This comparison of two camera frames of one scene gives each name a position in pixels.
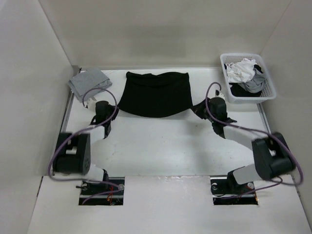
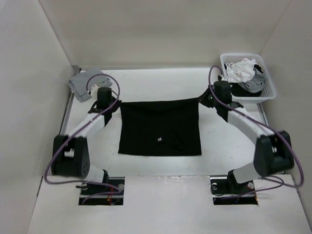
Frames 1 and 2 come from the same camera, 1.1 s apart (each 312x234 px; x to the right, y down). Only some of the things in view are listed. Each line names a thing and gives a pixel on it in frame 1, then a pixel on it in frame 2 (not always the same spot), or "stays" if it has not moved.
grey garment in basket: [257, 84] stays
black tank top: [157, 95] -> [160, 127]
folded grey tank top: [85, 81] stays
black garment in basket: [238, 89] stays
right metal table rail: [260, 108] stays
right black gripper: [198, 108] -> [203, 99]
